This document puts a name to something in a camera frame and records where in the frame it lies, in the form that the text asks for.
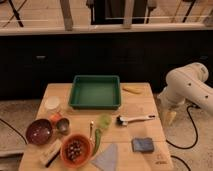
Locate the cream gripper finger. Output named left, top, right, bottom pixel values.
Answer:
left=164, top=109, right=177, bottom=126

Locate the blue sponge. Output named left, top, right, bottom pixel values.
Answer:
left=131, top=138, right=154, bottom=152

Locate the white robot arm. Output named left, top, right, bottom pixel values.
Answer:
left=158, top=62, right=213, bottom=126

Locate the green plastic tray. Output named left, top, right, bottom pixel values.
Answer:
left=68, top=75, right=121, bottom=110

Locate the green spoon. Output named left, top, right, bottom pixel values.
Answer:
left=92, top=114, right=111, bottom=155

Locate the grey blue cloth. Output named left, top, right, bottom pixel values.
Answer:
left=91, top=143, right=118, bottom=171

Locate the metal spoon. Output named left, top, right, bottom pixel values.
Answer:
left=89, top=121, right=94, bottom=141

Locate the orange bowl with beads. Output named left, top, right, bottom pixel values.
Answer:
left=60, top=134, right=93, bottom=169

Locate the small metal cup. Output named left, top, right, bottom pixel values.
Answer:
left=56, top=118, right=69, bottom=134

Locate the orange cup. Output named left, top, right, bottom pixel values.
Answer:
left=49, top=113, right=62, bottom=124

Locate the wooden block eraser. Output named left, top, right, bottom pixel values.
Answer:
left=39, top=139, right=62, bottom=167

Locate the purple bowl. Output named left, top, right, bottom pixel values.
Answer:
left=26, top=119, right=53, bottom=145

